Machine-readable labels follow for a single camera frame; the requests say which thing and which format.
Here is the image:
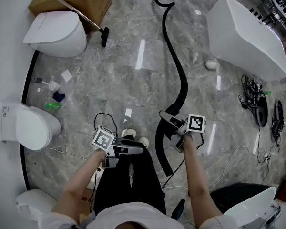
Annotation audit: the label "white paper sheet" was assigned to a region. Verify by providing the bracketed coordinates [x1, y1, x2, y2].
[61, 69, 73, 83]

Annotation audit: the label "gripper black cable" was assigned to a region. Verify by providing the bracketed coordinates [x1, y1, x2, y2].
[90, 112, 118, 212]
[160, 134, 205, 191]

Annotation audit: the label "large brown cardboard box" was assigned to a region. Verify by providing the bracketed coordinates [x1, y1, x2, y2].
[28, 0, 112, 32]

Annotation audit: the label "white oval rounded object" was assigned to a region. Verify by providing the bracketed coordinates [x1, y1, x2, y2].
[204, 59, 218, 70]

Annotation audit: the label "white toilet lid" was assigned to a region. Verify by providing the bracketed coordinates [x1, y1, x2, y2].
[224, 187, 276, 229]

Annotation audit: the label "black curved floor trim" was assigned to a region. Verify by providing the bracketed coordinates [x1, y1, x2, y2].
[19, 49, 41, 191]

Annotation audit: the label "white toilet with tank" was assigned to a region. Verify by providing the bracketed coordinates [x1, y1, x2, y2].
[0, 101, 62, 151]

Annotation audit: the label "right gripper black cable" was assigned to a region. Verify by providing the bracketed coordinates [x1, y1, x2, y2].
[160, 134, 205, 191]

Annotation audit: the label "white oval closed toilet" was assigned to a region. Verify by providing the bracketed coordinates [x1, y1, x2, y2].
[22, 10, 88, 58]

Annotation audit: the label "person's left forearm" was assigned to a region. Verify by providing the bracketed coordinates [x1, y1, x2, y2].
[51, 149, 108, 221]

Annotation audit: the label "metal vacuum wand floor brush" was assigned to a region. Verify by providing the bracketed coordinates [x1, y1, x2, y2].
[46, 0, 110, 48]

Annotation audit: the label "person's right white shoe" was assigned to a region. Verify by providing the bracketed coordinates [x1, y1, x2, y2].
[137, 137, 150, 149]

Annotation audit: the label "small brown cardboard box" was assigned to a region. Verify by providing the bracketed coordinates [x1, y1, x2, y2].
[79, 187, 97, 222]

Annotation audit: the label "white toilet brush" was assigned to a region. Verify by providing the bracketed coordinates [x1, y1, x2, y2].
[32, 77, 61, 92]

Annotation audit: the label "tangle of black cables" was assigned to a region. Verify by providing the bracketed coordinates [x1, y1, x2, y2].
[238, 73, 265, 110]

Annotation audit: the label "dark blue cloth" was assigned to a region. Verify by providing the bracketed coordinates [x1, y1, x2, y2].
[52, 91, 66, 103]

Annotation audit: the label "long white floor cable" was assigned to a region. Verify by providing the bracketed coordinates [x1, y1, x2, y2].
[208, 145, 266, 193]

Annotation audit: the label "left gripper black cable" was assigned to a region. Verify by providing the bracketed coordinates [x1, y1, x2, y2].
[90, 112, 118, 212]

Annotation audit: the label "person's right forearm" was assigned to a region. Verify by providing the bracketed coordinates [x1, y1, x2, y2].
[182, 132, 224, 227]

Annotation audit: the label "black toilet seat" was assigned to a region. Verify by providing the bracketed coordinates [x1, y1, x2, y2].
[255, 99, 269, 128]

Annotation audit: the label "green plastic bottle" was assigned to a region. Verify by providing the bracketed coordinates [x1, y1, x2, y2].
[45, 102, 62, 110]

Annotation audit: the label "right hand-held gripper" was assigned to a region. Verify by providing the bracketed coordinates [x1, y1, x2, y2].
[158, 110, 207, 154]

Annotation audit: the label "person's black trousers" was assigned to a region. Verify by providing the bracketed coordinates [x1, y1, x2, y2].
[93, 148, 167, 216]

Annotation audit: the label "person's white shirt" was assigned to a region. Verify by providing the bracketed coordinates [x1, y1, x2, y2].
[39, 200, 237, 229]

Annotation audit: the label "white freestanding bathtub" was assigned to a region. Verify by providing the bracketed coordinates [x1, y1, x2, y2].
[206, 0, 286, 82]

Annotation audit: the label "black vacuum hose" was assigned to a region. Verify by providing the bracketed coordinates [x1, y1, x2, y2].
[152, 0, 189, 177]

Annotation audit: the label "black battery pack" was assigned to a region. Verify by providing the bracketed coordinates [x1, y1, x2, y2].
[171, 198, 186, 221]

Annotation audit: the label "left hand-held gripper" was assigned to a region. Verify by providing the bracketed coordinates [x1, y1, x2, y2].
[92, 125, 144, 169]

